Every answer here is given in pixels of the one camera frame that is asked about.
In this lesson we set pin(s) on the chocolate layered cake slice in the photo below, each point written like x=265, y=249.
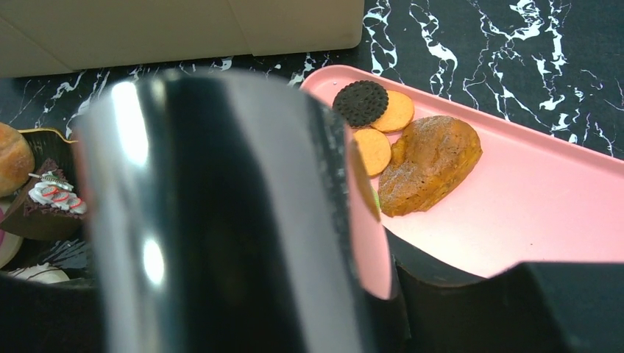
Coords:
x=47, y=208

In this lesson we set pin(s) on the orange sugared bun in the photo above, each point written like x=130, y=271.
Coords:
x=17, y=160

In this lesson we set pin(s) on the plain orange biscuit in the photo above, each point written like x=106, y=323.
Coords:
x=375, y=150
x=398, y=115

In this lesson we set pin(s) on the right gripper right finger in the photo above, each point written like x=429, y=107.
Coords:
x=531, y=307

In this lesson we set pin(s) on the brown bread bun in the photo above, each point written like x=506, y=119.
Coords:
x=429, y=160

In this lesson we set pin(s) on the metal tongs black handle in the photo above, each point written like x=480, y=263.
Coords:
x=224, y=218

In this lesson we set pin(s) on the white chocolate drizzled donut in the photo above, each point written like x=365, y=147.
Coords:
x=44, y=273

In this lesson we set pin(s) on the black three tier cake stand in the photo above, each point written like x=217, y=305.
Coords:
x=72, y=255

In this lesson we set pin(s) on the pink serving tray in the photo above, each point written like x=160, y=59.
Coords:
x=531, y=197

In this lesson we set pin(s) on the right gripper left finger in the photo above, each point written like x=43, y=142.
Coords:
x=37, y=317

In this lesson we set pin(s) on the black sandwich cookie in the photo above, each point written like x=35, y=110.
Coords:
x=361, y=103

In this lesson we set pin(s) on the tan plastic toolbox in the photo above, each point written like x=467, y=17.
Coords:
x=57, y=37

